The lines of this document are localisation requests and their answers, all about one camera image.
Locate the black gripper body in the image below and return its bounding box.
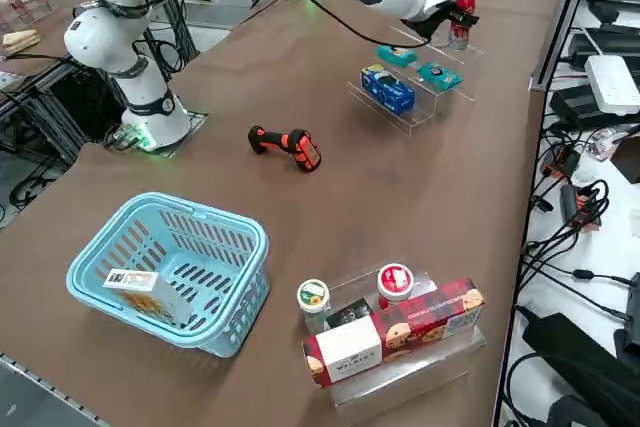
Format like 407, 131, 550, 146
407, 0, 459, 39

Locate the orange black barcode scanner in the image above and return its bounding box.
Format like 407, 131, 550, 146
247, 124, 324, 173

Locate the white yellow cookie box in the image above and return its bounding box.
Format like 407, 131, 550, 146
102, 269, 195, 327

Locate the light blue shopping basket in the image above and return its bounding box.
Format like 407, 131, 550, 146
65, 191, 271, 359

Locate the teal snack packet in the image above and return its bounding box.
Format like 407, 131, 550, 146
415, 61, 465, 94
375, 44, 419, 68

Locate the blue Oreo cookie box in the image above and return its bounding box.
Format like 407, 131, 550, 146
359, 63, 417, 116

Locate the clear acrylic stepped shelf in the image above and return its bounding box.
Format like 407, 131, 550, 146
299, 266, 487, 409
347, 20, 487, 136

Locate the black power adapter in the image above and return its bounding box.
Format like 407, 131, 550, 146
549, 82, 640, 132

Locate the black flat device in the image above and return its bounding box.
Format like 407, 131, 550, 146
569, 29, 640, 68

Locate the orange black plug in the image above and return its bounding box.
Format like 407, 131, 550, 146
542, 145, 581, 179

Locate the small black adapter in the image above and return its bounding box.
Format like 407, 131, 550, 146
559, 184, 604, 231

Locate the red cup red-white lid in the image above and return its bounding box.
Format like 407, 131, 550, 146
375, 262, 417, 311

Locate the white cup green lid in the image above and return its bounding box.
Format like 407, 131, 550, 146
295, 277, 333, 334

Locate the small black packet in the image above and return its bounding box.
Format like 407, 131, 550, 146
324, 297, 374, 331

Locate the red tartan Walkers box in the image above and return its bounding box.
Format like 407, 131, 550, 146
301, 275, 487, 389

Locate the black controller box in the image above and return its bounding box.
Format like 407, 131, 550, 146
49, 69, 126, 143

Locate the wooden block stack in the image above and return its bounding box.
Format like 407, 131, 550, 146
1, 29, 41, 54

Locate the metal frame post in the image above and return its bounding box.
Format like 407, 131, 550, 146
529, 0, 601, 93

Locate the grey aluminium table rail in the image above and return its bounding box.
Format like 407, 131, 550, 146
0, 352, 109, 427

